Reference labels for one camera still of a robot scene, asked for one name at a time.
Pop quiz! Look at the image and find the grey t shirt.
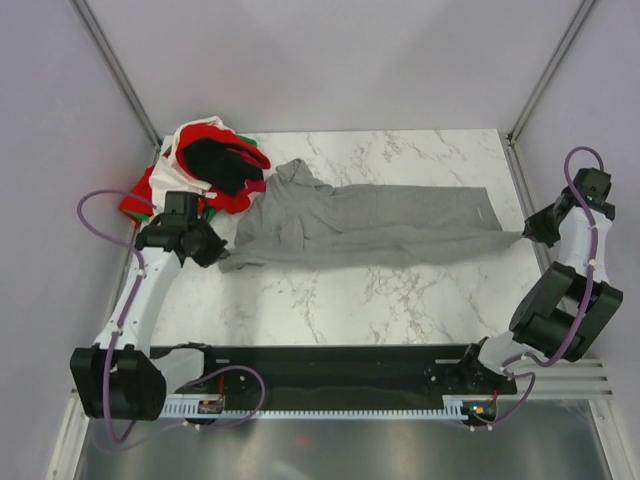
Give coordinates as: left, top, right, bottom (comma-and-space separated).
219, 159, 522, 273

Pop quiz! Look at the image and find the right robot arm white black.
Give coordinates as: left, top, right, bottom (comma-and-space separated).
457, 168, 623, 394

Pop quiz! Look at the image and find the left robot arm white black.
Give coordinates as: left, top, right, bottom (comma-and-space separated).
70, 191, 228, 421

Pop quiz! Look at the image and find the green t shirt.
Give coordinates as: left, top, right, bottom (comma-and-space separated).
134, 132, 261, 226

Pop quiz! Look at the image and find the black t shirt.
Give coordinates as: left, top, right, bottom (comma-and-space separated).
182, 139, 264, 197

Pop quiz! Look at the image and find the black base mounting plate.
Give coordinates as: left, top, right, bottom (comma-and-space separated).
149, 343, 521, 412

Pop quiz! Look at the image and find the aluminium extrusion rail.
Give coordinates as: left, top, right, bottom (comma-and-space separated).
509, 358, 613, 400

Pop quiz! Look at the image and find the left aluminium frame post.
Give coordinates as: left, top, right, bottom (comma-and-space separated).
69, 0, 161, 151

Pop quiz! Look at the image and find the aluminium frame post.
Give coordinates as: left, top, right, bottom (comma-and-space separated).
69, 0, 161, 151
504, 0, 599, 148

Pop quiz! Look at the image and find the white slotted cable duct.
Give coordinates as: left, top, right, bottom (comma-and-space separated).
160, 393, 468, 420

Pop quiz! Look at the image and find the right aluminium frame post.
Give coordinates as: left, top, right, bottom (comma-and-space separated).
504, 0, 599, 148

